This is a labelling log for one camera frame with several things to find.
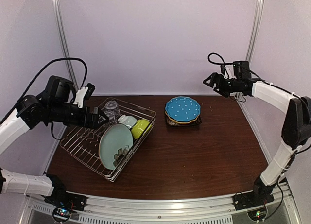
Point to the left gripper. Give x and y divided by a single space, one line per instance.
92 123

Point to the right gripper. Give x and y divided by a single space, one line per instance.
219 85

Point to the clear glass cup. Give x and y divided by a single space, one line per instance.
111 117
112 106

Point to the light teal floral plate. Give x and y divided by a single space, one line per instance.
114 145

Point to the pale striped bowl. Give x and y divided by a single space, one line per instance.
127 120

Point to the lime green bowl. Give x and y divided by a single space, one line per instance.
139 128

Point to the blue dotted scalloped plate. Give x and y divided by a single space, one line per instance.
183 108

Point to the black floral square plate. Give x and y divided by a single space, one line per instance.
169 122

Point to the yellow dotted scalloped plate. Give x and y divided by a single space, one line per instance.
181 122

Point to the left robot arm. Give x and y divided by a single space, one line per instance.
58 102

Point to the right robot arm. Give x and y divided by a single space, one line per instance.
295 125

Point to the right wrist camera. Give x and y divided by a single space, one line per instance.
227 71

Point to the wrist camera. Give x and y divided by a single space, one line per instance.
83 94
227 71

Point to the wire dish rack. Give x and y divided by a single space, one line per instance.
83 144

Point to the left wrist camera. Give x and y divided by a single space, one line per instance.
83 94

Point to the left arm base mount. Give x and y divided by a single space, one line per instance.
68 201

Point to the right aluminium frame post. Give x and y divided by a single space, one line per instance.
259 7

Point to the aluminium frame post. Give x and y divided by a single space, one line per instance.
63 41
259 7

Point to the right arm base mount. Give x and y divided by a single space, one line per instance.
249 200

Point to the left aluminium frame post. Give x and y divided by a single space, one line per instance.
63 41

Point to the aluminium front rail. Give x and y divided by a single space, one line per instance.
212 210

